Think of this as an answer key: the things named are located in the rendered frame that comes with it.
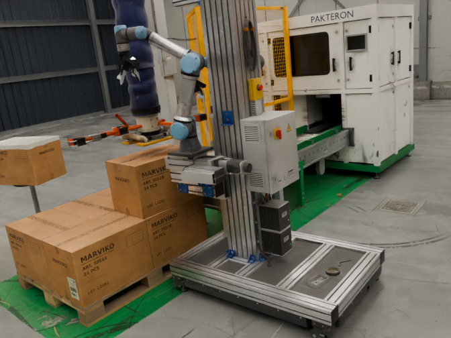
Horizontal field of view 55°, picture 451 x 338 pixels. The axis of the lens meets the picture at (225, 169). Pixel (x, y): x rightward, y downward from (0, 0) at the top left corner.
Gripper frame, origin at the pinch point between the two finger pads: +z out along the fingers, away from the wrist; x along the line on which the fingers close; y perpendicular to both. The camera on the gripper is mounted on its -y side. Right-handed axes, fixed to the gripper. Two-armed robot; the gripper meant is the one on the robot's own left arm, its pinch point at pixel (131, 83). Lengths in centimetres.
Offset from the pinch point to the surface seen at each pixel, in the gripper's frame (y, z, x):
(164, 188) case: 16, 81, -28
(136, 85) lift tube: 29.9, 3.6, -28.9
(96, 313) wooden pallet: 18, 146, 46
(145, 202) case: 18, 86, -10
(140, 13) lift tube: 23, -45, -37
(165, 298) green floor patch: -3, 152, 3
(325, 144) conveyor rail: -9, 97, -248
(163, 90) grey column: 129, 20, -148
